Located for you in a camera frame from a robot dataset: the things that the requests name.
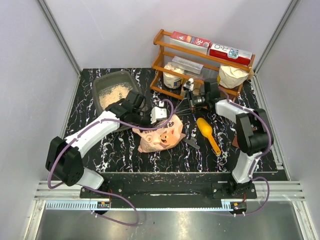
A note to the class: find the brown scouring pad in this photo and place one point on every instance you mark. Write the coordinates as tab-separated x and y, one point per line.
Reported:
235	142

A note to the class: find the red white blue box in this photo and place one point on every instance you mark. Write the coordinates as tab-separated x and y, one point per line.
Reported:
230	53

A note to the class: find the white crumpled bag left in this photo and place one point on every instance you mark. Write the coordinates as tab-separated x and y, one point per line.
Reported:
172	81

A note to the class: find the white paper bag right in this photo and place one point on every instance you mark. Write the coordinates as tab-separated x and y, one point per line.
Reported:
230	77

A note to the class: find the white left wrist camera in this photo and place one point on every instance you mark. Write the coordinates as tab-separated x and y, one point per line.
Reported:
158	113

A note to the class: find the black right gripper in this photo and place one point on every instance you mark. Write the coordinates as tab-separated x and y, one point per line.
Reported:
184	108

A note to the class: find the yellow plastic scoop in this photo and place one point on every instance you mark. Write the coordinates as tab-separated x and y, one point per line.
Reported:
207	131

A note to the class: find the grey plastic litter box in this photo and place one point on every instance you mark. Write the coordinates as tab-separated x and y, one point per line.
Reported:
112	85

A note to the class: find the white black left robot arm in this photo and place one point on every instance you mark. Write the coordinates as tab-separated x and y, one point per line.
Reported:
65	155

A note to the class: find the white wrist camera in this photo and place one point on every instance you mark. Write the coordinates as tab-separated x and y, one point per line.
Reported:
188	86
158	113

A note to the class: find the aluminium rail frame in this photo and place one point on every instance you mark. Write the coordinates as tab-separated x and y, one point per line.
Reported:
279	212

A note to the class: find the red white toothpaste box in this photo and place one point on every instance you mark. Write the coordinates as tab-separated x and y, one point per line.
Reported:
190	42

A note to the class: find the pink cat litter bag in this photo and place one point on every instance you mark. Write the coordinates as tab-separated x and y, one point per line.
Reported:
161	139

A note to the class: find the black bag clip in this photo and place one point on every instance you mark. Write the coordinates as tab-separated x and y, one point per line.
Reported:
191	142

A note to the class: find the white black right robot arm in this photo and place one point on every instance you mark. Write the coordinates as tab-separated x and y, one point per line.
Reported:
253	134

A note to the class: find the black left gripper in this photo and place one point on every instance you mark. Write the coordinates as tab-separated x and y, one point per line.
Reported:
149	124

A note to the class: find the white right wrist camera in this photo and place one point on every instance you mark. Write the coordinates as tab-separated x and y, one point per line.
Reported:
188	86

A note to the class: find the silver grey flat box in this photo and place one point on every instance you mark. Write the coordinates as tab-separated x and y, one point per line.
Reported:
187	65

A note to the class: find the beige cat litter pellets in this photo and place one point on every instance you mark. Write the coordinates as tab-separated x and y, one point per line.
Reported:
113	94

